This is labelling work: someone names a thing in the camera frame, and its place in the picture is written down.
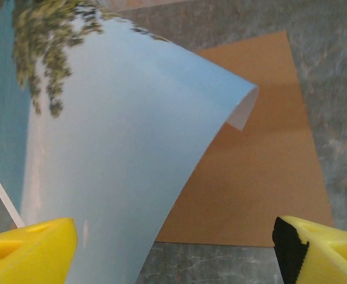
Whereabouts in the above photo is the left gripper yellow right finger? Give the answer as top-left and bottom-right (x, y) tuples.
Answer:
(272, 215), (347, 284)

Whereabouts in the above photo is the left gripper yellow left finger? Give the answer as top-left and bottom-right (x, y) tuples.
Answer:
(0, 218), (78, 284)

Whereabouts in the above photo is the white photo mat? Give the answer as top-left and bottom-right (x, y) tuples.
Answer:
(0, 156), (26, 228)

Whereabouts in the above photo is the brown fibreboard backing board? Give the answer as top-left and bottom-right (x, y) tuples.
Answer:
(155, 29), (336, 248)

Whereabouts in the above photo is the seaside landscape photo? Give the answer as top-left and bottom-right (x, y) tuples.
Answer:
(0, 0), (259, 284)

